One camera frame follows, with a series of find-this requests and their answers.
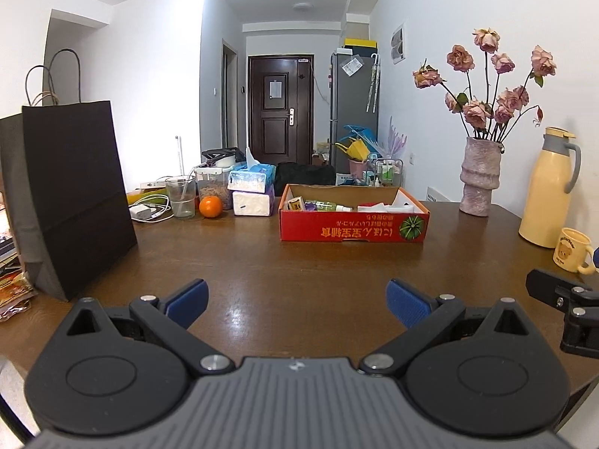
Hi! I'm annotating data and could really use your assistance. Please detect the orange red cardboard box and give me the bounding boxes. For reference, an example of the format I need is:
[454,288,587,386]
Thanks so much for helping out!
[279,183,430,244]

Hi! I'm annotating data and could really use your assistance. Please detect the white folded umbrella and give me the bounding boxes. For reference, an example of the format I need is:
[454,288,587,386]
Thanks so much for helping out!
[366,54,381,113]

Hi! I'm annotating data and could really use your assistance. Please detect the metal storage cart with bottles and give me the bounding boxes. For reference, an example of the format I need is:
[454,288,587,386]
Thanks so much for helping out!
[367,156,404,187]

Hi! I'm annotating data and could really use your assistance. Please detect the interior door frame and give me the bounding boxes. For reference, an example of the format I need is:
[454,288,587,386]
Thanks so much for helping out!
[221,43,239,150]

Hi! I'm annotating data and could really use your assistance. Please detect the green translucent bottle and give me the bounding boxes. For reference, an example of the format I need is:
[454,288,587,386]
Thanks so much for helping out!
[304,201,353,212]

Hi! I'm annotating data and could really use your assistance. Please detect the orange fruit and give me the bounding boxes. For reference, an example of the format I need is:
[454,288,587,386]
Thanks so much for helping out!
[199,195,223,219]

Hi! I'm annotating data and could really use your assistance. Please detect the clear drinking glass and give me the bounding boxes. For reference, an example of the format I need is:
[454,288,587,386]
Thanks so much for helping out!
[165,175,196,219]

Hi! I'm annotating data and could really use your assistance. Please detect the dark brown entrance door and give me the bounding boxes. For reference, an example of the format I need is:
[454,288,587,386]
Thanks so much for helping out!
[248,55,310,165]

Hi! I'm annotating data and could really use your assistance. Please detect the bunch of dried pink roses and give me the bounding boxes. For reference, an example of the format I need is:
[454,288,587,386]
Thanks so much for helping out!
[412,28,557,143]

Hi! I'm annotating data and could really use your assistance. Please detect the cream yellow thermos jug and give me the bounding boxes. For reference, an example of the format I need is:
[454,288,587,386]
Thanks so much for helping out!
[519,126,582,248]

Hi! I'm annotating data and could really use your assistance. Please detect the blue tissue pack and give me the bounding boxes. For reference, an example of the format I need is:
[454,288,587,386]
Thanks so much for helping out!
[228,147,277,193]

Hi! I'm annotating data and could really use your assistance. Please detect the purple white tissue pack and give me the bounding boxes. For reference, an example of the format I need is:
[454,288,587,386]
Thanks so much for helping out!
[232,184,276,217]

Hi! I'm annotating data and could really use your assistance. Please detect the grey refrigerator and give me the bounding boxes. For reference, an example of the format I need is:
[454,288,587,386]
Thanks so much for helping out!
[330,51,380,169]

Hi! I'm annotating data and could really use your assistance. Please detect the purple feather decoration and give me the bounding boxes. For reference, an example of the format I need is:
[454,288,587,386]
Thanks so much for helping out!
[386,117,409,157]

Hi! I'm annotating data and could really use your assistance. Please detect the cream bear mug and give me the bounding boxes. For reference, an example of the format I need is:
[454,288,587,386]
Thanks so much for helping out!
[552,227,596,274]

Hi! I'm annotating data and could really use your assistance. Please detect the black folding chair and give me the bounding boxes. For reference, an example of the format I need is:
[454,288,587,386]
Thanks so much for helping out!
[275,162,337,185]

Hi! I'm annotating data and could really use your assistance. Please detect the black paper bag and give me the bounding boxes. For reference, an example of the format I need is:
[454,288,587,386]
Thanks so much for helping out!
[21,49,139,302]

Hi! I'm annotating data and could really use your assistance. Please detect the dark grey paper bag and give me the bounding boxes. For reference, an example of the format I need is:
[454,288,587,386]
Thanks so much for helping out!
[0,65,59,267]

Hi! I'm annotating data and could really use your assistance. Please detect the pink textured ceramic vase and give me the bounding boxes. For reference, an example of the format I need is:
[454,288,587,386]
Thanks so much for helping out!
[459,137,501,217]

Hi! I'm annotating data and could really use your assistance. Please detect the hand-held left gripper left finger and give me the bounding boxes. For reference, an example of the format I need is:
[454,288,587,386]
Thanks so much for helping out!
[66,278,237,377]

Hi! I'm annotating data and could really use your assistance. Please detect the white charger with cable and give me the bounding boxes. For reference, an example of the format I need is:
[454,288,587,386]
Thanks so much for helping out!
[128,194,174,223]

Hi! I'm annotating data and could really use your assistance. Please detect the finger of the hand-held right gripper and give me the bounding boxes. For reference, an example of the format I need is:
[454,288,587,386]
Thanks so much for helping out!
[525,268,599,358]

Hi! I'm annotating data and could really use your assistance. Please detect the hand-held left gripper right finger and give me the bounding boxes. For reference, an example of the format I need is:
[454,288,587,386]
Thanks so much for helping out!
[360,278,532,377]

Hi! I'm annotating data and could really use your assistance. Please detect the clear plastic food container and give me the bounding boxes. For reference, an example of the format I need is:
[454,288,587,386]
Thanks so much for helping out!
[194,166,232,210]

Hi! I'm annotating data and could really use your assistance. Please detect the colourful snack packets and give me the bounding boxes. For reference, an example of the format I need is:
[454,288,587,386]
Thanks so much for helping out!
[0,234,38,323]

